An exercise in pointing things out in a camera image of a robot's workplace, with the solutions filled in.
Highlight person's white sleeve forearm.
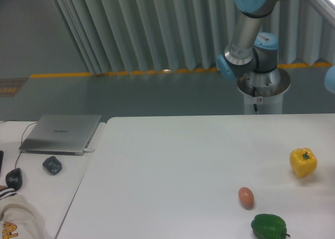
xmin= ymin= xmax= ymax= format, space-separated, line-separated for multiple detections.
xmin=1 ymin=186 xmax=45 ymax=239

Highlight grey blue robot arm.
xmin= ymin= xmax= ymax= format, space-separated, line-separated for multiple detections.
xmin=217 ymin=0 xmax=334 ymax=97

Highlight green bell pepper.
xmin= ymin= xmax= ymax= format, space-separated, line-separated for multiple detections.
xmin=251 ymin=213 xmax=290 ymax=239

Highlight small black gadget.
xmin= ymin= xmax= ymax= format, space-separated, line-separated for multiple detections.
xmin=42 ymin=156 xmax=62 ymax=175

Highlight black computer mouse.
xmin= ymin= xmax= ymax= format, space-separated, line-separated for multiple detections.
xmin=5 ymin=168 xmax=23 ymax=191

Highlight yellow bell pepper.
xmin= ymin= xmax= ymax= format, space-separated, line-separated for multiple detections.
xmin=289 ymin=147 xmax=318 ymax=178

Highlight silver laptop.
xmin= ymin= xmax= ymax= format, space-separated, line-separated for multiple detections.
xmin=19 ymin=115 xmax=101 ymax=155

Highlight black mouse cable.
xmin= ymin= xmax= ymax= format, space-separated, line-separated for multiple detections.
xmin=0 ymin=120 xmax=39 ymax=172

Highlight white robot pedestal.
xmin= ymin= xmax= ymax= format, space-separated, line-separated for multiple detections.
xmin=237 ymin=68 xmax=291 ymax=115

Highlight brown egg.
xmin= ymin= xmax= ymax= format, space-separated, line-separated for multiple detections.
xmin=238 ymin=187 xmax=254 ymax=208

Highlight black device at edge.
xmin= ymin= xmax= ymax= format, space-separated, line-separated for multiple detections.
xmin=0 ymin=150 xmax=4 ymax=174

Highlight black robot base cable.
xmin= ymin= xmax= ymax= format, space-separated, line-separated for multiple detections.
xmin=252 ymin=86 xmax=259 ymax=115

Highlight pale pleated curtain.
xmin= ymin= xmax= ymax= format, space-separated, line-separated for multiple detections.
xmin=53 ymin=0 xmax=334 ymax=75

